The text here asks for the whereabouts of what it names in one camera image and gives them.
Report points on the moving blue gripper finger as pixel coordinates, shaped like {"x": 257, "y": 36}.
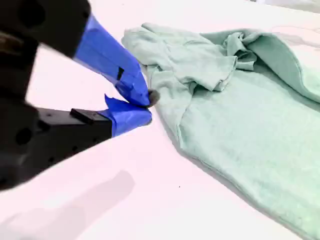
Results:
{"x": 110, "y": 52}

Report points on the pale green T-shirt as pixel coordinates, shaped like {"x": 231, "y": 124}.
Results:
{"x": 237, "y": 125}

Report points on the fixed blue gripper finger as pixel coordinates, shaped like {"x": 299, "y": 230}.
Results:
{"x": 125, "y": 118}

